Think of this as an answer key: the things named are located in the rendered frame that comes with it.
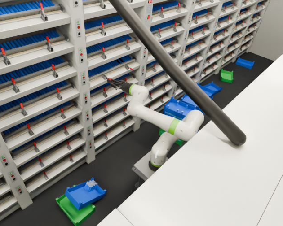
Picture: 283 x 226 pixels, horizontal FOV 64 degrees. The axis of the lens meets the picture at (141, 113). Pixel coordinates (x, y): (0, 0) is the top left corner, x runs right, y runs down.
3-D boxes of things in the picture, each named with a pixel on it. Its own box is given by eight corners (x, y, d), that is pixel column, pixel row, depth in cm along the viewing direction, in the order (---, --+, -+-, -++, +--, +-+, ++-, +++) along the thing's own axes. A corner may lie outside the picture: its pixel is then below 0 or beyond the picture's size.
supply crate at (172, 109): (194, 111, 256) (196, 106, 250) (187, 121, 242) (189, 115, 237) (170, 101, 266) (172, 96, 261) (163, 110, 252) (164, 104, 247)
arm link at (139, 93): (153, 90, 170) (145, 85, 161) (146, 105, 170) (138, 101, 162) (139, 85, 179) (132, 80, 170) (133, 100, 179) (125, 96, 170)
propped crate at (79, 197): (90, 183, 221) (92, 177, 218) (103, 197, 211) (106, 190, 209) (64, 194, 196) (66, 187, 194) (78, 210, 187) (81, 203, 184)
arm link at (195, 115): (172, 141, 208) (210, 114, 166) (164, 154, 197) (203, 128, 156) (161, 132, 207) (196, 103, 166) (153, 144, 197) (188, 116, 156)
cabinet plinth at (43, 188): (170, 103, 328) (170, 101, 325) (20, 206, 198) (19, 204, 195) (161, 98, 336) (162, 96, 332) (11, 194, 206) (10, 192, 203)
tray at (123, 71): (139, 67, 222) (142, 60, 215) (88, 91, 186) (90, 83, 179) (125, 54, 227) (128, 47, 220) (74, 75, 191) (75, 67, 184)
